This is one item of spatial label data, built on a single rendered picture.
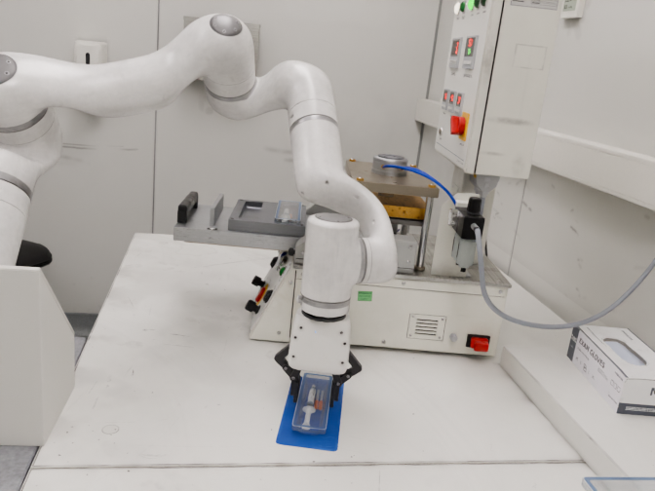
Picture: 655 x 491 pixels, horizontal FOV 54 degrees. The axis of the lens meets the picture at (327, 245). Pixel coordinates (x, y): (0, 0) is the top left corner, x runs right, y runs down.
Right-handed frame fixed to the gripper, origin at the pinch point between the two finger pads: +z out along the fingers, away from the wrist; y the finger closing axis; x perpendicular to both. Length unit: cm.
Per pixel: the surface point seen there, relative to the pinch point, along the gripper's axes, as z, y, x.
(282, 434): 3.4, -4.2, -8.9
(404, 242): -21.3, 14.1, 27.9
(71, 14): -62, -120, 166
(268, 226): -20.2, -14.8, 31.4
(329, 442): 3.4, 3.7, -9.3
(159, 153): -8, -85, 175
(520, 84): -55, 32, 30
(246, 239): -17.2, -19.2, 30.0
